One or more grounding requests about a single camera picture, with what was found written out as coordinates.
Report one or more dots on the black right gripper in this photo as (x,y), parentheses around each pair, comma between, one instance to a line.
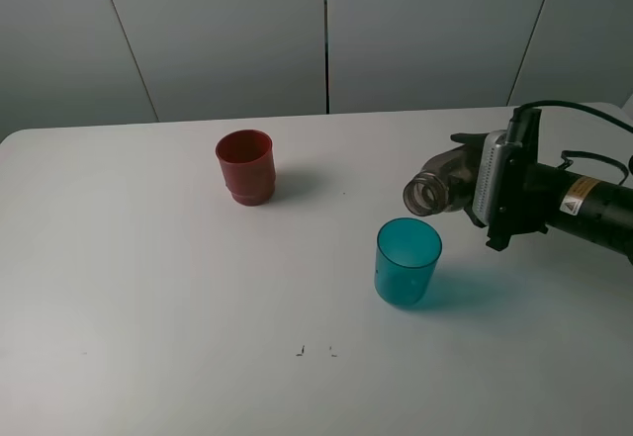
(517,206)

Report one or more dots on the red plastic cup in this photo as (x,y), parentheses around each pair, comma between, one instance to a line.
(247,163)

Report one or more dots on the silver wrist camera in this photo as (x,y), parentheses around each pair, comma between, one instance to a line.
(520,140)

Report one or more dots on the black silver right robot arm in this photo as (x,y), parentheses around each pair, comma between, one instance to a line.
(593,210)

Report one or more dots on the smoky transparent plastic bottle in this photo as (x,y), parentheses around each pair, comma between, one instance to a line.
(445,184)

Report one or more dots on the teal transparent plastic cup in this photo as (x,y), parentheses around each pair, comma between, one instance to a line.
(407,251)

